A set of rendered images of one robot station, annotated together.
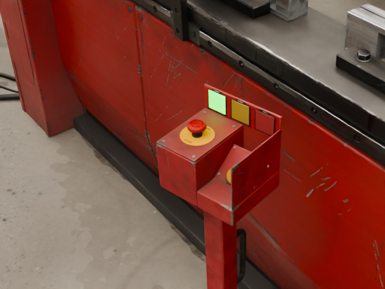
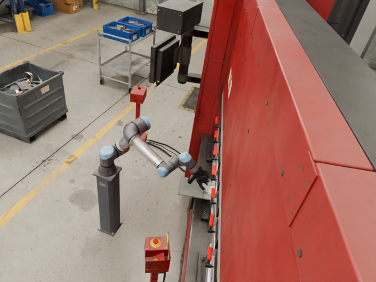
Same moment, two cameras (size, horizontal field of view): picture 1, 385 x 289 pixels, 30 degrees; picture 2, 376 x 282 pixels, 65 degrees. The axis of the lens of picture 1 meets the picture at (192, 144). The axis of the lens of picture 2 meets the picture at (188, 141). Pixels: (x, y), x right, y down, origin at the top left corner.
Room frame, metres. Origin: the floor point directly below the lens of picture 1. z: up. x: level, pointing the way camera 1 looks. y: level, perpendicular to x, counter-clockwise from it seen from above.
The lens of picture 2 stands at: (0.27, -0.76, 2.58)
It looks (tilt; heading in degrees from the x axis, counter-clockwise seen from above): 37 degrees down; 34
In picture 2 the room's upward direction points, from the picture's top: 9 degrees clockwise
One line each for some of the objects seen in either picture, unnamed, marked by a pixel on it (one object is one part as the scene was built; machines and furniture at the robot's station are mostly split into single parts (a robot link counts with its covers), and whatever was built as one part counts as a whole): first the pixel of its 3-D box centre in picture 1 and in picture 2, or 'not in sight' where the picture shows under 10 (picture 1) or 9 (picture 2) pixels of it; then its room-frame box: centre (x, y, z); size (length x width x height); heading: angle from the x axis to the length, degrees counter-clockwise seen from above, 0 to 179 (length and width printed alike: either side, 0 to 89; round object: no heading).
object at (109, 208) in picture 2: not in sight; (108, 200); (1.40, 0.77, 0.39); 0.18 x 0.18 x 0.77; 19
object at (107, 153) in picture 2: not in sight; (107, 155); (1.40, 0.77, 0.94); 0.13 x 0.12 x 0.14; 2
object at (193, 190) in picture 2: not in sight; (196, 188); (1.61, 0.00, 1.00); 0.26 x 0.18 x 0.01; 124
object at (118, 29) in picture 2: not in sight; (121, 32); (3.48, 3.03, 0.92); 0.50 x 0.36 x 0.18; 109
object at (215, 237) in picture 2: not in sight; (222, 237); (1.21, -0.44, 1.26); 0.15 x 0.09 x 0.17; 34
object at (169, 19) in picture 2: not in sight; (176, 49); (2.46, 1.02, 1.53); 0.51 x 0.25 x 0.85; 17
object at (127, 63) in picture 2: not in sight; (127, 55); (3.65, 3.07, 0.47); 0.90 x 0.66 x 0.95; 19
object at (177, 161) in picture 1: (218, 152); (156, 251); (1.16, -0.05, 0.75); 0.20 x 0.16 x 0.18; 47
